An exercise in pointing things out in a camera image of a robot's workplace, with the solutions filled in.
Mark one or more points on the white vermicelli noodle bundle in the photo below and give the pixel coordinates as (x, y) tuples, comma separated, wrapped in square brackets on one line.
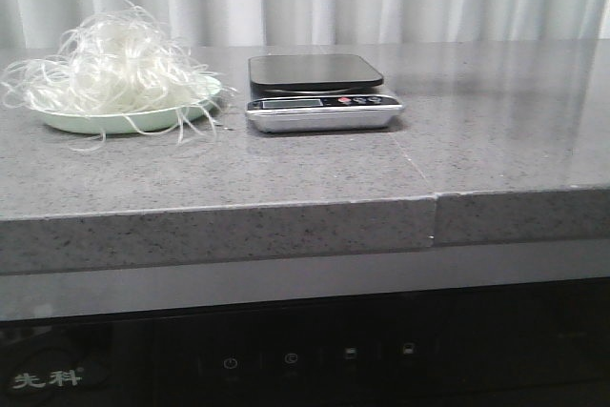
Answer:
[(115, 62)]

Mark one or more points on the black silver kitchen scale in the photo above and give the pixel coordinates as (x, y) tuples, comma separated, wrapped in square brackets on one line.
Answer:
[(318, 92)]

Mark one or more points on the pale green plate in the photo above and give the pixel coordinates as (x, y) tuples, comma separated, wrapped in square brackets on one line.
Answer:
[(137, 122)]

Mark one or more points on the black built-in appliance panel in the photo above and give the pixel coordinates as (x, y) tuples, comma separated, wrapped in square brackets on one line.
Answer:
[(538, 344)]

